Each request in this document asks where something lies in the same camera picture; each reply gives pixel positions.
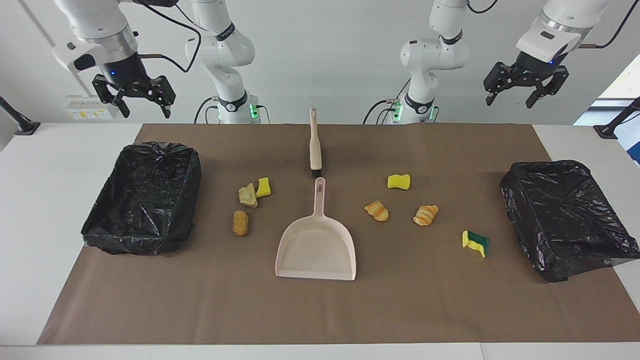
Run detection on pale pink plastic dustpan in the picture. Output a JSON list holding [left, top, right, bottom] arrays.
[[274, 177, 357, 282]]

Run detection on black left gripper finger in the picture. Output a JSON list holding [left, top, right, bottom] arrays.
[[483, 61, 519, 107], [525, 67, 569, 109]]

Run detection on beige rock-like bread chunk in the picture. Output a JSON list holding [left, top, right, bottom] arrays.
[[238, 183, 259, 209]]

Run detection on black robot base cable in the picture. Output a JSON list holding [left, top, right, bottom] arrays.
[[363, 77, 412, 125], [194, 96, 221, 124]]

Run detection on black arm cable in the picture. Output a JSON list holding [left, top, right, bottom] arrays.
[[117, 0, 202, 73], [466, 0, 640, 50]]

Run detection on bin lined with black bag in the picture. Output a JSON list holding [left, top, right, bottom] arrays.
[[81, 142, 202, 256], [499, 160, 640, 283]]

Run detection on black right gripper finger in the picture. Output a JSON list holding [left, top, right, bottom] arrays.
[[92, 74, 132, 119], [144, 75, 177, 119]]

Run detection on brown paper table mat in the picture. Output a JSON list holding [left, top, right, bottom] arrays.
[[36, 123, 640, 346]]

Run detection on white wall socket strip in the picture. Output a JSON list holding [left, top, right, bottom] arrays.
[[66, 95, 120, 121]]

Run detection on brown fried croquette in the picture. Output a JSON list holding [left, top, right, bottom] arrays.
[[232, 210, 250, 237]]

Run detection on orange striped croissant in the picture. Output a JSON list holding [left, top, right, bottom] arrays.
[[364, 200, 390, 223], [412, 204, 440, 227]]

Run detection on bright window opening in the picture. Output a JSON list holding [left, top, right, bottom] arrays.
[[574, 54, 640, 126]]

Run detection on large yellow-green sponge piece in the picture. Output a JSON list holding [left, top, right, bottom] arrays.
[[461, 230, 490, 259]]

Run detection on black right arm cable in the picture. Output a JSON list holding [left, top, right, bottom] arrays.
[[117, 0, 202, 73]]

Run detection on beige hand brush black bristles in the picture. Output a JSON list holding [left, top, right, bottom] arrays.
[[308, 107, 323, 179]]

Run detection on black clamp stand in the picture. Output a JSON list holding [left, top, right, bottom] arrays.
[[593, 96, 640, 140], [0, 96, 41, 136]]

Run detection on grey wall conduit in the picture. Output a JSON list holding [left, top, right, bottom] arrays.
[[19, 0, 95, 97]]

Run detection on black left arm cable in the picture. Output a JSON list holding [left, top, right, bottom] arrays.
[[466, 0, 640, 50]]

